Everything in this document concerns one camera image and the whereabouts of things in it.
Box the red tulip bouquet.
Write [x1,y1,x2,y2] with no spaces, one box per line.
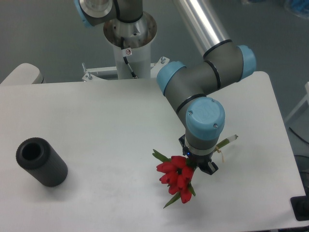
[152,134,239,209]

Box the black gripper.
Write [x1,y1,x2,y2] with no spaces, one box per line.
[179,135,219,175]

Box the white metal mounting bracket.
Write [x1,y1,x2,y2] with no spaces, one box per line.
[82,56,170,82]

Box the white furniture frame right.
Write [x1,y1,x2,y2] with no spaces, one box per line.
[284,82,309,124]

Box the blue plastic bag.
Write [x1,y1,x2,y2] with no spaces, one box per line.
[284,0,309,19]

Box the black cable on pedestal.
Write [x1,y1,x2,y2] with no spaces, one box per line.
[120,36,140,79]

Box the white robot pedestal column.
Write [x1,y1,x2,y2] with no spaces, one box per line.
[103,12,157,79]

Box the black cable on floor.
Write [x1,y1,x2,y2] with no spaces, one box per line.
[289,127,309,143]

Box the black device at table edge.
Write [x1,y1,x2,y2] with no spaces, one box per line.
[290,196,309,221]

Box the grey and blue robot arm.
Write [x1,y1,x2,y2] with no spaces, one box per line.
[75,0,256,174]

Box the black ribbed cylindrical vase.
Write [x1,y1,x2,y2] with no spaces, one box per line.
[16,137,68,187]

